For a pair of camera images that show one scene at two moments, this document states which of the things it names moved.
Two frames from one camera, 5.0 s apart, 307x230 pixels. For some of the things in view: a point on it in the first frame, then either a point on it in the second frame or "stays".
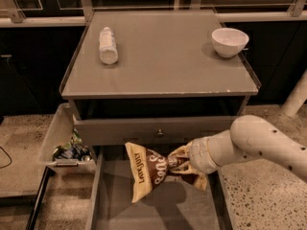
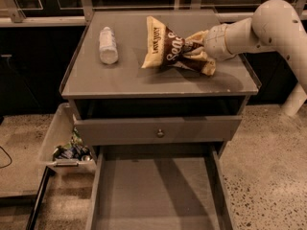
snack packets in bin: [74, 149] stays
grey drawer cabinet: [154, 78] stays
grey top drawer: [161, 122] stays
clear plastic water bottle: [107, 46] stays
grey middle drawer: [175, 205] stays
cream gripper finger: [187, 168] → [210, 64]
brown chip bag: [148, 168] → [168, 47]
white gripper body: [198, 153] → [215, 42]
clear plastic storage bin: [62, 151] stays
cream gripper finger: [182, 151] → [198, 36]
